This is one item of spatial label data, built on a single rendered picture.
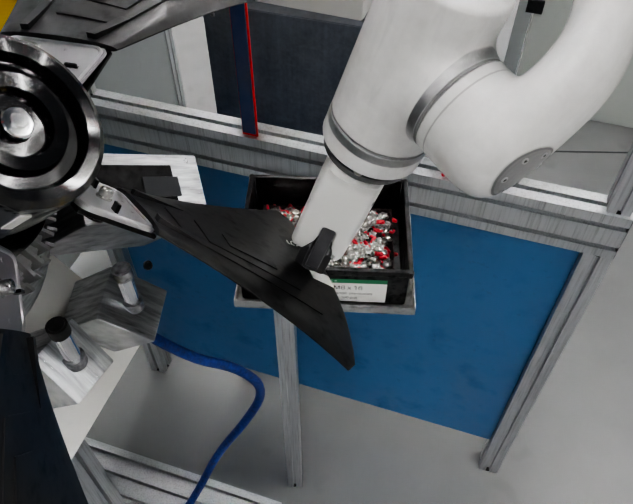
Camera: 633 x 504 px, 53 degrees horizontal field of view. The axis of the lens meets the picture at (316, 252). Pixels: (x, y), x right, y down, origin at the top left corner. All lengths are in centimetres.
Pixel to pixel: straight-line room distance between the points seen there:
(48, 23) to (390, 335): 89
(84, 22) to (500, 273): 73
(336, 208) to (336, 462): 114
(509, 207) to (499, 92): 54
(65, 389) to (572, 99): 48
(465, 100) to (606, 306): 162
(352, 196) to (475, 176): 13
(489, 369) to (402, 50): 94
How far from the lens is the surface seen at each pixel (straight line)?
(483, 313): 115
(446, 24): 41
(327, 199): 51
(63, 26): 59
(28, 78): 47
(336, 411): 165
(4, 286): 48
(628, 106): 259
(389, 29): 43
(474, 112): 41
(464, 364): 129
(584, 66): 41
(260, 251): 60
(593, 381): 184
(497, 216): 95
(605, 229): 96
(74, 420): 74
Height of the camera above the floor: 147
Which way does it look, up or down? 49 degrees down
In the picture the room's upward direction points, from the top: straight up
